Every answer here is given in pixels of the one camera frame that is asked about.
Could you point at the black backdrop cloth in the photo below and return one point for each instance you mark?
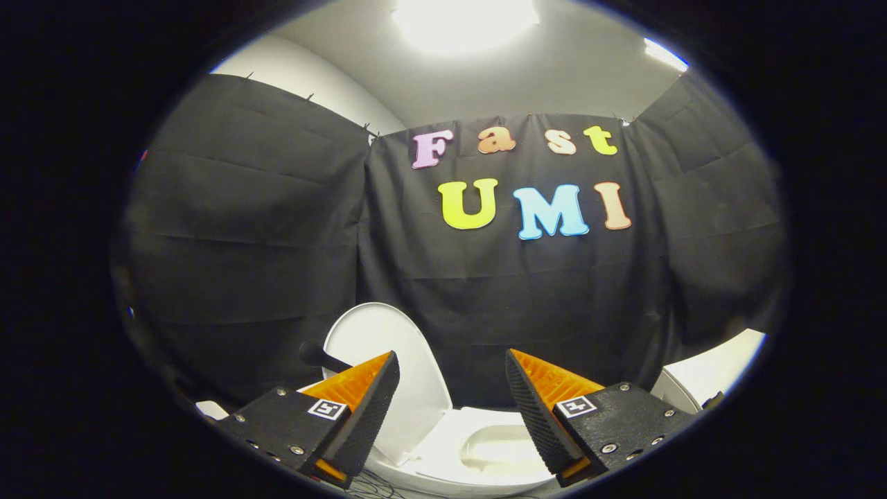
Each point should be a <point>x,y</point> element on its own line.
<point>277,242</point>

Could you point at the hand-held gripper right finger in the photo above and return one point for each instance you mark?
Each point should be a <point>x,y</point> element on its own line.
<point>533,416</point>

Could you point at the white toilet seat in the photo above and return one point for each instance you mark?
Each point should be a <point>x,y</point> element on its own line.
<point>443,450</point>

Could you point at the large round ceiling light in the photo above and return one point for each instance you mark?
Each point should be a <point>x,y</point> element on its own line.
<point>464,24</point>

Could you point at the small white object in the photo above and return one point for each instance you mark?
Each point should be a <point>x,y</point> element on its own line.
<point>211,409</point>

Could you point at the small black object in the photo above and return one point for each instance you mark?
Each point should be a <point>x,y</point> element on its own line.
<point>712,400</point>

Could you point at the small rectangular ceiling light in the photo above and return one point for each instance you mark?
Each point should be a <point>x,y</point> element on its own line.
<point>665,55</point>

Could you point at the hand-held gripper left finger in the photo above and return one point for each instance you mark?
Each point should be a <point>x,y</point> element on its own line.
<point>364,423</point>

